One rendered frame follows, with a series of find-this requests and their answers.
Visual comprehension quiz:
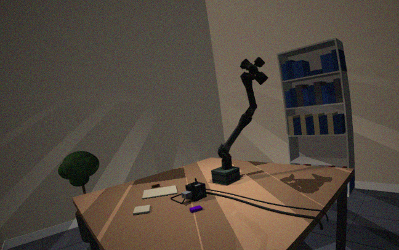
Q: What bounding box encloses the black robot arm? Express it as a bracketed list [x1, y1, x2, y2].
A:
[218, 59, 268, 170]

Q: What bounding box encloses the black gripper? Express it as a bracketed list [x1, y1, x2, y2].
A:
[240, 57, 265, 78]

